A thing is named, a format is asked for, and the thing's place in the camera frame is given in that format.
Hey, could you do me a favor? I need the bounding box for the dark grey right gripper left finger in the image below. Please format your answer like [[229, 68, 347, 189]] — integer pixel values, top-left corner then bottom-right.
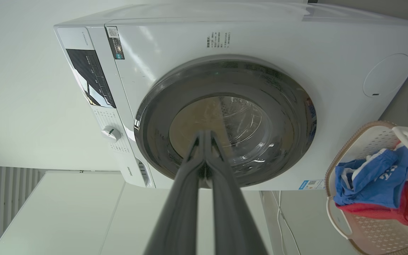
[[144, 130, 205, 255]]

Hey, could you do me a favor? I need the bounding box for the blue energy label sticker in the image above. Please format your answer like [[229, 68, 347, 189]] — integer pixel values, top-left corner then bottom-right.
[[299, 180, 325, 190]]

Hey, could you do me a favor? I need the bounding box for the round white filter cover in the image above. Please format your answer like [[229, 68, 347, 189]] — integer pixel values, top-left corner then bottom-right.
[[363, 53, 408, 98]]

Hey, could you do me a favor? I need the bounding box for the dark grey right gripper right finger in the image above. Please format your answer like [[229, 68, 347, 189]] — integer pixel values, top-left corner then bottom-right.
[[204, 130, 269, 255]]

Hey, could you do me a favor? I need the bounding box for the white front-load washing machine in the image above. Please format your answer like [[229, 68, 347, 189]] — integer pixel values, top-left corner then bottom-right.
[[53, 0, 408, 192]]

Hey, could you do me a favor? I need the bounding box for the dark round washer door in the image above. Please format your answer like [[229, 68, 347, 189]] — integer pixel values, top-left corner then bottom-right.
[[134, 58, 317, 187]]

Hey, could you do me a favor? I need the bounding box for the white control knob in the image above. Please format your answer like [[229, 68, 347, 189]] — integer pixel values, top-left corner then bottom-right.
[[101, 125, 122, 142]]

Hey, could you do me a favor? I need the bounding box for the blue garment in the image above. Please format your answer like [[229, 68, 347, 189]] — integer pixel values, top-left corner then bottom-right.
[[333, 148, 408, 209]]

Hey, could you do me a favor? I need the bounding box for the white ribbed radiator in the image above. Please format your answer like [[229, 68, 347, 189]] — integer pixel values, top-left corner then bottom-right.
[[0, 165, 46, 255]]

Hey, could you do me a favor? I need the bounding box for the thin white power cable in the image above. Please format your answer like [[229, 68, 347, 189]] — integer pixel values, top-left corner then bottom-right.
[[271, 191, 302, 255]]

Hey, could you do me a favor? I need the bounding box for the white cabinet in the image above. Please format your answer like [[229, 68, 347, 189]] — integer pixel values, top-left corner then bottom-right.
[[0, 171, 273, 255]]

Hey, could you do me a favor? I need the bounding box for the white woven laundry basket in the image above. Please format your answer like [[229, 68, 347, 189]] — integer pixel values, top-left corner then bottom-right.
[[325, 120, 408, 255]]

